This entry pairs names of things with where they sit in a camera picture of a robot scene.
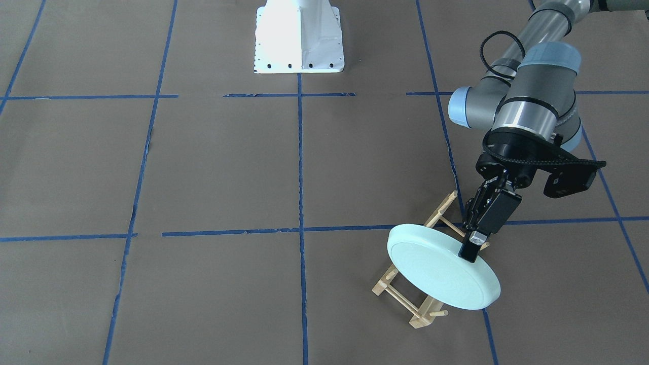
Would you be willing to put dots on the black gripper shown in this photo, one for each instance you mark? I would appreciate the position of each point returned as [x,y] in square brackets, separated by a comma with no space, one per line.
[508,161]

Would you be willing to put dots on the mint green plate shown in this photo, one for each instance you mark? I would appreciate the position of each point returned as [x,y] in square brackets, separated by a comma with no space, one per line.
[429,260]

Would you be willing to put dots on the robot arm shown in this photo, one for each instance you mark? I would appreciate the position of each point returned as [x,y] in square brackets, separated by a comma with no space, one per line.
[526,104]

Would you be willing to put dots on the wooden plate rack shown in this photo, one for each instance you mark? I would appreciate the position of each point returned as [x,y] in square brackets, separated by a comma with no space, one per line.
[431,308]

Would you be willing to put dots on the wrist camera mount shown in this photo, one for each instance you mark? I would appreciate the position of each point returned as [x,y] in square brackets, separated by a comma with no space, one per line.
[568,174]

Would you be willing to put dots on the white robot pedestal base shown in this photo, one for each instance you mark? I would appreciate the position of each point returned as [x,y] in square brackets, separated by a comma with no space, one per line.
[298,36]

